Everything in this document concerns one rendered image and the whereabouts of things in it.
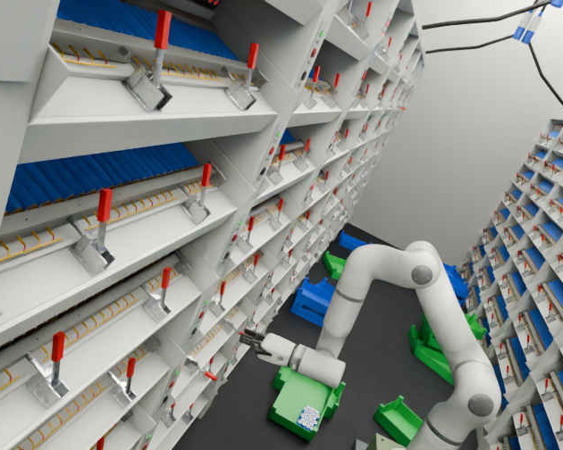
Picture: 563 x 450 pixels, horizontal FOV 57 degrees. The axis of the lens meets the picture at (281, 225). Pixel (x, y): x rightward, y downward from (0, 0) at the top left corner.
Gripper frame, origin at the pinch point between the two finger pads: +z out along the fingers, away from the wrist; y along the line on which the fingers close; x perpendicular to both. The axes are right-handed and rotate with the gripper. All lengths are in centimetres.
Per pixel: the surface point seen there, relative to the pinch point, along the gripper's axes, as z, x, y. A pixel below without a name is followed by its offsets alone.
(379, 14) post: -6, 103, 16
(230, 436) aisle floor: -1, -51, 17
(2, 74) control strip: -5, 78, -118
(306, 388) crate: -20, -46, 58
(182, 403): 9.9, -19.7, -16.7
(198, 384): 9.9, -19.7, -5.3
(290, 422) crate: -20, -49, 36
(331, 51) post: 4, 90, 16
